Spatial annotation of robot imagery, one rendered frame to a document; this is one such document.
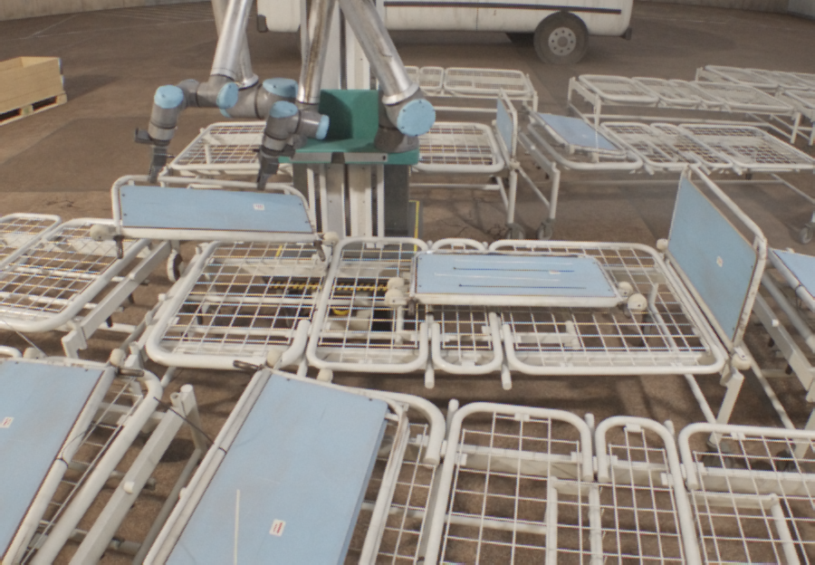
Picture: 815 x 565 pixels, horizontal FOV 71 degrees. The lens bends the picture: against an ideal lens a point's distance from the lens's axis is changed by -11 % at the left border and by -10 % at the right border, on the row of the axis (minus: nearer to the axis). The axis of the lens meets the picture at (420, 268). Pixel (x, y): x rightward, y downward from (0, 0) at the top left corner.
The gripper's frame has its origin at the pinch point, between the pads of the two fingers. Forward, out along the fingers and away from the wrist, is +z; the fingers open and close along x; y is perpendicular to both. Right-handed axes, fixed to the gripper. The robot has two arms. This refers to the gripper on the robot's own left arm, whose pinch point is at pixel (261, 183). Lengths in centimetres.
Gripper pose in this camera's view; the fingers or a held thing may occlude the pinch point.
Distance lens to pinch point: 248.1
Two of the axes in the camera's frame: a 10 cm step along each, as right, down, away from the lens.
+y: -8.2, -0.1, -5.7
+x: 4.2, 6.6, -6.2
